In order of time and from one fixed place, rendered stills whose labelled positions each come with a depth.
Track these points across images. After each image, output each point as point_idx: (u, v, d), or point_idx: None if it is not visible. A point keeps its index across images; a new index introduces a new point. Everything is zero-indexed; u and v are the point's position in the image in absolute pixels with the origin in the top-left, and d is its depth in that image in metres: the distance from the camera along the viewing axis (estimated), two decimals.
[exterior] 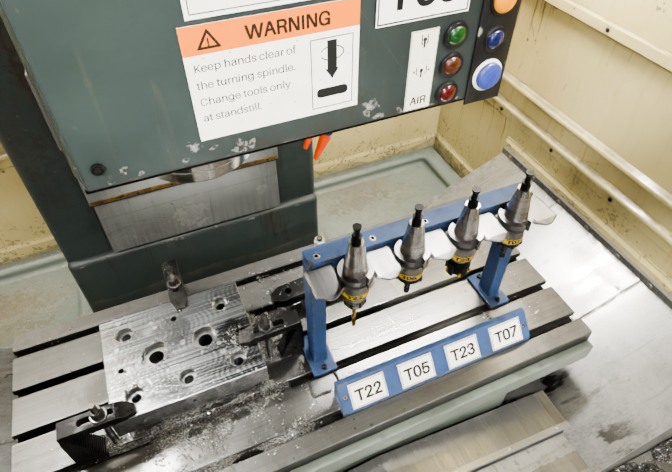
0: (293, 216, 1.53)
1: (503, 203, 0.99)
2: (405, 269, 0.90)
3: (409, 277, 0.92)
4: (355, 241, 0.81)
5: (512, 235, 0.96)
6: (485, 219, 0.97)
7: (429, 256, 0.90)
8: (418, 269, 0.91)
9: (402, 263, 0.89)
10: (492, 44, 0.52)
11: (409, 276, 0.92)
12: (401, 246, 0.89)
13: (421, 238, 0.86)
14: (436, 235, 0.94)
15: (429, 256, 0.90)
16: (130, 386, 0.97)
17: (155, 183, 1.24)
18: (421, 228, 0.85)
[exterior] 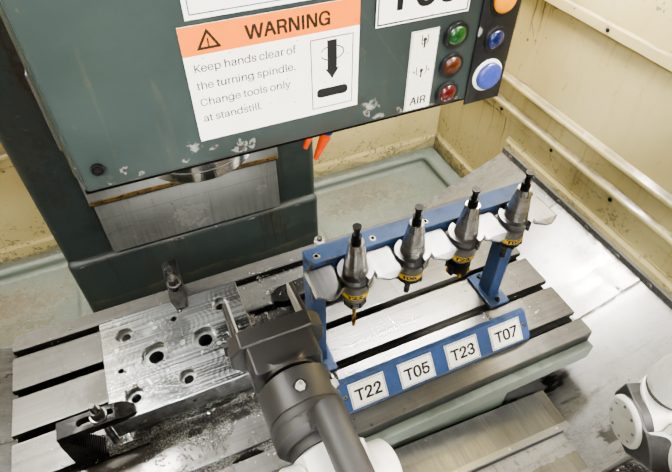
0: (293, 216, 1.53)
1: (503, 203, 0.99)
2: (405, 269, 0.90)
3: (409, 277, 0.92)
4: (355, 241, 0.81)
5: (512, 235, 0.96)
6: (485, 219, 0.97)
7: (429, 256, 0.90)
8: (418, 269, 0.91)
9: (402, 263, 0.89)
10: (492, 44, 0.52)
11: (409, 276, 0.92)
12: (401, 246, 0.89)
13: (421, 238, 0.86)
14: (436, 235, 0.94)
15: (429, 256, 0.90)
16: (130, 386, 0.97)
17: (155, 183, 1.24)
18: (421, 228, 0.85)
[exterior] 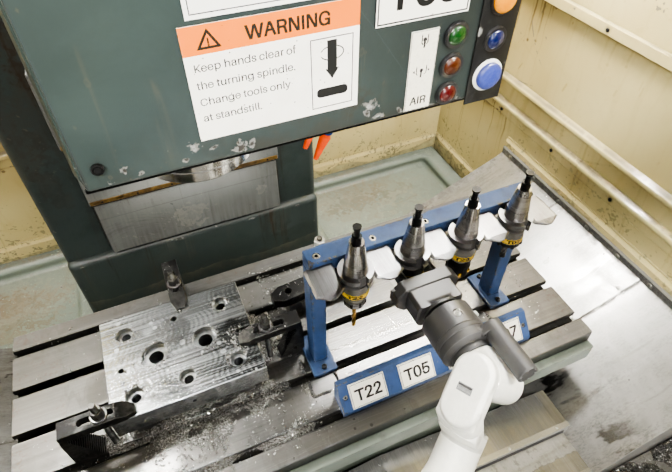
0: (293, 216, 1.53)
1: (503, 203, 0.99)
2: (405, 269, 0.90)
3: (409, 277, 0.92)
4: (355, 241, 0.81)
5: (512, 235, 0.96)
6: (485, 219, 0.97)
7: (429, 256, 0.90)
8: (418, 269, 0.91)
9: (402, 263, 0.89)
10: (492, 44, 0.52)
11: (409, 276, 0.92)
12: (401, 246, 0.89)
13: (421, 238, 0.86)
14: (436, 235, 0.94)
15: (429, 256, 0.90)
16: (130, 386, 0.97)
17: (155, 183, 1.24)
18: (421, 228, 0.85)
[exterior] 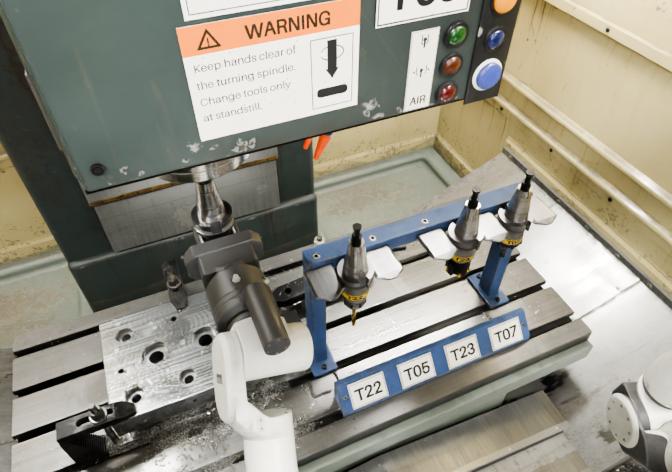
0: (293, 216, 1.53)
1: (503, 203, 0.99)
2: (201, 234, 0.80)
3: None
4: (355, 241, 0.81)
5: (512, 235, 0.96)
6: (485, 219, 0.97)
7: (228, 219, 0.80)
8: (218, 234, 0.81)
9: (197, 227, 0.79)
10: (492, 44, 0.52)
11: None
12: (196, 208, 0.79)
13: (211, 198, 0.76)
14: (436, 235, 0.94)
15: (228, 219, 0.80)
16: (130, 386, 0.97)
17: (155, 183, 1.24)
18: (208, 186, 0.75)
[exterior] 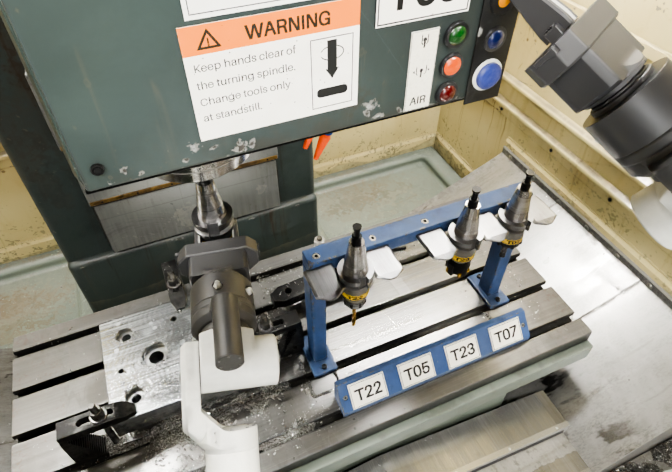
0: (293, 216, 1.53)
1: (503, 203, 0.99)
2: (199, 234, 0.80)
3: None
4: (355, 241, 0.81)
5: (512, 235, 0.96)
6: (485, 219, 0.97)
7: (226, 223, 0.79)
8: (216, 236, 0.80)
9: (195, 226, 0.79)
10: (492, 44, 0.52)
11: None
12: (197, 207, 0.79)
13: (209, 200, 0.76)
14: (436, 235, 0.94)
15: (226, 223, 0.79)
16: (130, 386, 0.97)
17: (155, 183, 1.24)
18: (206, 188, 0.75)
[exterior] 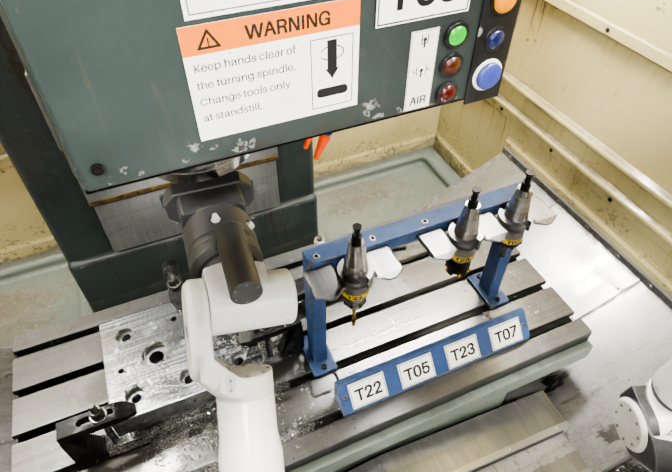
0: (293, 216, 1.53)
1: (503, 203, 0.99)
2: None
3: None
4: (355, 241, 0.81)
5: (512, 235, 0.96)
6: (485, 219, 0.97)
7: None
8: None
9: None
10: (492, 44, 0.52)
11: None
12: None
13: None
14: (436, 235, 0.94)
15: None
16: (130, 386, 0.97)
17: (155, 183, 1.24)
18: None
